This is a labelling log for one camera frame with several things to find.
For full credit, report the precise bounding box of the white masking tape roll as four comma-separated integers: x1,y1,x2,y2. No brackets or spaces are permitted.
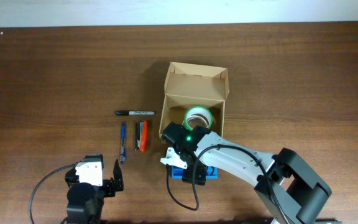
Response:
186,114,209,126

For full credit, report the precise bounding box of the black cable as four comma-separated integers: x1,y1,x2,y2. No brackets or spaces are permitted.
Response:
165,144,291,224
28,162,80,224

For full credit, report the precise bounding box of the orange black stapler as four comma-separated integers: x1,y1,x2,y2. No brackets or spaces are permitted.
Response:
135,121,148,152

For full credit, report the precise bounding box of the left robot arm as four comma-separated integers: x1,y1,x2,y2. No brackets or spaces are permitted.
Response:
65,157,124,224

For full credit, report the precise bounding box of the green tape roll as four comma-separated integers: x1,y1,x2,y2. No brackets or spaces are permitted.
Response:
182,106,213,131

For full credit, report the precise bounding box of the blue ballpoint pen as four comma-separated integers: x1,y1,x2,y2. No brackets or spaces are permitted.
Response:
120,121,126,164

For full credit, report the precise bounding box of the blue whiteboard duster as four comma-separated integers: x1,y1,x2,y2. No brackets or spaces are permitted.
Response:
171,166,218,179

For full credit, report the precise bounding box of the cardboard box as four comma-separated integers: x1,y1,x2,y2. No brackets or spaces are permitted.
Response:
158,62,229,136

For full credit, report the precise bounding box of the left black cable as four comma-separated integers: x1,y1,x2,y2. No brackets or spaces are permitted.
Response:
28,162,80,224

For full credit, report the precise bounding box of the black sharpie marker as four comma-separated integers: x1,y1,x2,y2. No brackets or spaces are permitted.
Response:
114,110,155,116

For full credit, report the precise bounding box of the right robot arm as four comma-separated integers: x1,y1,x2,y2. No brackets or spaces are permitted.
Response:
161,122,332,224

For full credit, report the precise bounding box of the right black cable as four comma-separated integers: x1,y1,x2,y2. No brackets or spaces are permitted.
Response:
165,144,291,224

